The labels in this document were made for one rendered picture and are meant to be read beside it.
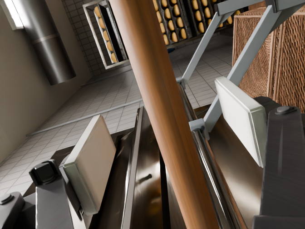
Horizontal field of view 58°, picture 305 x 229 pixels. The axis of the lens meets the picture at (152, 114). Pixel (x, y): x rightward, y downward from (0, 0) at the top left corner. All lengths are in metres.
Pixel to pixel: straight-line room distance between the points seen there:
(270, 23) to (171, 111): 0.43
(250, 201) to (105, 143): 0.85
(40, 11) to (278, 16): 2.93
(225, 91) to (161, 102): 0.06
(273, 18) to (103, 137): 0.49
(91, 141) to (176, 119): 0.08
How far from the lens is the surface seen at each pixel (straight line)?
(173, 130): 0.22
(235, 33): 1.74
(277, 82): 1.18
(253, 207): 0.97
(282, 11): 0.62
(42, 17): 3.33
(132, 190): 0.92
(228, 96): 0.16
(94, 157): 0.16
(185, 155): 0.23
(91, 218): 1.17
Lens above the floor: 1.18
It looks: 6 degrees up
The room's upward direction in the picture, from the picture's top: 107 degrees counter-clockwise
